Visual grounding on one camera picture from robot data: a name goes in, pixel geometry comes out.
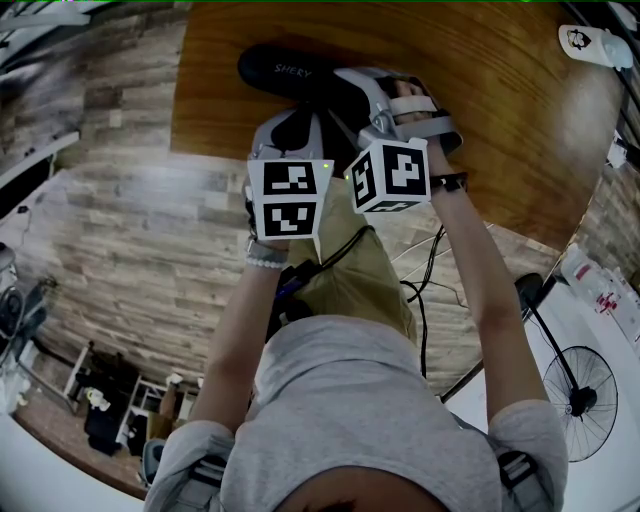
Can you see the black standing fan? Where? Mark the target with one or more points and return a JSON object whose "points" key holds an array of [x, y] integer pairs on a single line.
{"points": [[527, 290]]}

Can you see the black glasses case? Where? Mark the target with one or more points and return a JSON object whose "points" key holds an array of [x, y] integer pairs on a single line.
{"points": [[295, 75]]}

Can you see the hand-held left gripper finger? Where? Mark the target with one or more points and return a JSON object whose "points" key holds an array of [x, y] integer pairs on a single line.
{"points": [[272, 130], [316, 135]]}

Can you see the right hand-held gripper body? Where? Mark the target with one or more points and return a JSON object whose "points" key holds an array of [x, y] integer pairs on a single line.
{"points": [[395, 175]]}

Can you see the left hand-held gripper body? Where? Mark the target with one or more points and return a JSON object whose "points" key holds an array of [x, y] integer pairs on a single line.
{"points": [[290, 200]]}

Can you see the person's grey shirt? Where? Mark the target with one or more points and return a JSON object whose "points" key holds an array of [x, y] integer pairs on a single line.
{"points": [[350, 410]]}

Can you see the brown wooden table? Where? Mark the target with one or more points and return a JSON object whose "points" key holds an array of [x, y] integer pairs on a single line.
{"points": [[500, 100]]}

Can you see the person's left forearm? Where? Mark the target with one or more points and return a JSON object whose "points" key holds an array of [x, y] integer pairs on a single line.
{"points": [[240, 325]]}

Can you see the white slipper with print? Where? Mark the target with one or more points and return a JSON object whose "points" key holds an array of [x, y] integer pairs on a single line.
{"points": [[590, 42]]}

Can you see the person's right hand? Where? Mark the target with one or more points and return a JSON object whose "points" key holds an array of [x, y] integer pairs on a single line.
{"points": [[412, 92]]}

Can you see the grey wristband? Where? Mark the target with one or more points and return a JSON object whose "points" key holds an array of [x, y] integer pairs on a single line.
{"points": [[266, 247]]}

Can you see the person's khaki trousers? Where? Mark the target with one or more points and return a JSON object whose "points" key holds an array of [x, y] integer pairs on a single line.
{"points": [[360, 280]]}

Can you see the person's right forearm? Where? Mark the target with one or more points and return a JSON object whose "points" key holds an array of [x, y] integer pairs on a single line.
{"points": [[490, 300]]}

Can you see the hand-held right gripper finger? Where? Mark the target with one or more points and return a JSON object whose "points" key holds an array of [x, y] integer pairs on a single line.
{"points": [[362, 82], [379, 132]]}

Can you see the white desk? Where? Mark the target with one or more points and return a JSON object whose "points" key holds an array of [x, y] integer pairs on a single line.
{"points": [[40, 150]]}

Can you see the white packet with red print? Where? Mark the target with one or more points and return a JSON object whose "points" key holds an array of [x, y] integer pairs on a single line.
{"points": [[582, 270]]}

